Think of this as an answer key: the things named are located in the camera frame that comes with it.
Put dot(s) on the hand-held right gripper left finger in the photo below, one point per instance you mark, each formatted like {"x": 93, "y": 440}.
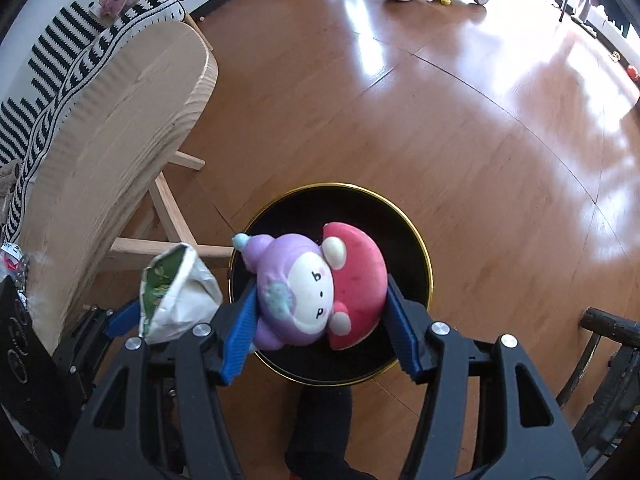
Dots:
{"x": 239, "y": 340}

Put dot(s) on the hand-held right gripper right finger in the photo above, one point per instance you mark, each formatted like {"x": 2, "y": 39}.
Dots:
{"x": 402, "y": 335}

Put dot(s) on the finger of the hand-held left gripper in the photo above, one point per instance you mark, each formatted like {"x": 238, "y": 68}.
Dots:
{"x": 122, "y": 317}

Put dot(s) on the white and green wrapper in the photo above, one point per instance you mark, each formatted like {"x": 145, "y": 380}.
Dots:
{"x": 185, "y": 305}

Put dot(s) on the purple and red plush toy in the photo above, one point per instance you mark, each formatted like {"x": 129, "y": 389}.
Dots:
{"x": 310, "y": 285}

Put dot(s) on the black bin with gold rim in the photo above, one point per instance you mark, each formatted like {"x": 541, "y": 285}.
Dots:
{"x": 300, "y": 210}

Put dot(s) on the person's leg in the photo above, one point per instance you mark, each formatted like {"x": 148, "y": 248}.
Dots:
{"x": 320, "y": 435}

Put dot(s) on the light wooden table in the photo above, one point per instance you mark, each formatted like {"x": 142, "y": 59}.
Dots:
{"x": 125, "y": 110}

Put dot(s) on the dark chair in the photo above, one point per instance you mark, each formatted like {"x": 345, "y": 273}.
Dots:
{"x": 610, "y": 325}

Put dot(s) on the black and white striped blanket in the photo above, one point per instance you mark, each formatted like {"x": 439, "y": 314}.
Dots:
{"x": 55, "y": 60}

